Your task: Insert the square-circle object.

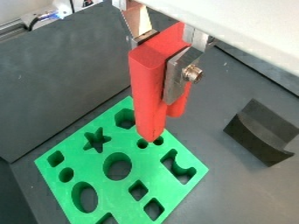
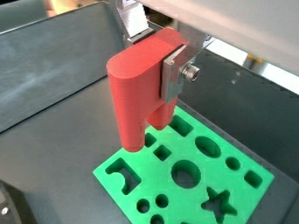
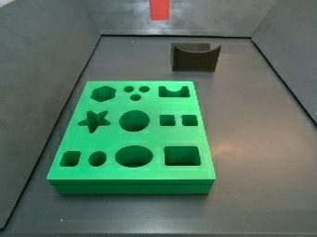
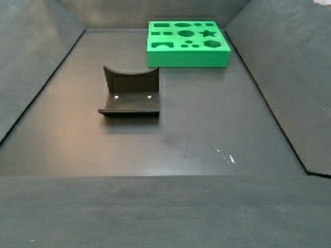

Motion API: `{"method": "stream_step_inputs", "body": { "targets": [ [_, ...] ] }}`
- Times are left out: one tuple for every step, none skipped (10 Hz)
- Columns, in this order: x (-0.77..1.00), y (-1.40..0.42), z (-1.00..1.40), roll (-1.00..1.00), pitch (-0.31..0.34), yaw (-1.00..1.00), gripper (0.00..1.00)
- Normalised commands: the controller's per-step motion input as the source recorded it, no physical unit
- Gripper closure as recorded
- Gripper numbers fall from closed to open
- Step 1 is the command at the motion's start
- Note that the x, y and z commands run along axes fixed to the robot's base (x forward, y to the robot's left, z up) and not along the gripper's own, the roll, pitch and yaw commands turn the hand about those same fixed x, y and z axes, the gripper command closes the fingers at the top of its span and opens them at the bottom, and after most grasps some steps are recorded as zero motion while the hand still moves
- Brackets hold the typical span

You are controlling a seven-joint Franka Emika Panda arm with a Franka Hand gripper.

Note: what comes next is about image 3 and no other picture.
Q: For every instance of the green shape-sorting block board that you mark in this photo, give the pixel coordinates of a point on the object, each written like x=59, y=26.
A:
x=136, y=141

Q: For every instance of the dark square-circle cutout block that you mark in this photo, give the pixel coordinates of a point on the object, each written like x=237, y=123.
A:
x=195, y=57

